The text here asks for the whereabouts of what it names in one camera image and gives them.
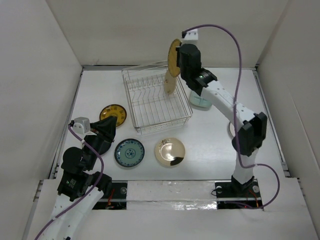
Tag light green rectangular dish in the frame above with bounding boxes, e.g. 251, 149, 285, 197
188, 91, 212, 111

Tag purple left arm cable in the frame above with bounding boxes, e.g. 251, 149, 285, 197
34, 122, 105, 240

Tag yellow brown patterned plate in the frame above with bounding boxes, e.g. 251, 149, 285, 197
99, 104, 127, 127

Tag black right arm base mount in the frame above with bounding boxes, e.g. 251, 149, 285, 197
211, 181, 263, 210

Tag blue floral round plate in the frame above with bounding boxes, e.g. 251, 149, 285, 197
114, 138, 145, 168

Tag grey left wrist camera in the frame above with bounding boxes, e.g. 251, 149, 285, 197
71, 117, 91, 135

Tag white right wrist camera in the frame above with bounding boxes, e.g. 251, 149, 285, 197
181, 29, 199, 46

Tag beige oval plate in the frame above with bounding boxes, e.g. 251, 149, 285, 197
163, 70, 177, 95

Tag white plate red characters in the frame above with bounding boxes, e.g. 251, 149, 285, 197
227, 122, 236, 138

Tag yellow woven pattern plate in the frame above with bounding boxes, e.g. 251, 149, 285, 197
167, 38, 181, 78

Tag cream plate brown smear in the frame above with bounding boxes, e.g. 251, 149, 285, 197
154, 137, 186, 168

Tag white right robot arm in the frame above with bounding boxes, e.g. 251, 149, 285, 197
174, 44, 268, 197

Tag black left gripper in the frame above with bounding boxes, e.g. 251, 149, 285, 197
83, 114, 117, 169

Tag metal wire dish rack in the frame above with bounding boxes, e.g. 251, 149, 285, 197
121, 60, 193, 135

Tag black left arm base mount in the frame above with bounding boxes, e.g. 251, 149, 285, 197
93, 181, 128, 210

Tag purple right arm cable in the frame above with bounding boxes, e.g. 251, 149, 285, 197
181, 23, 281, 209

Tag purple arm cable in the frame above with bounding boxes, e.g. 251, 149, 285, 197
34, 122, 105, 240
181, 23, 281, 209

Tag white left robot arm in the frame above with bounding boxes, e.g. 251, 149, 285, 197
40, 116, 117, 240

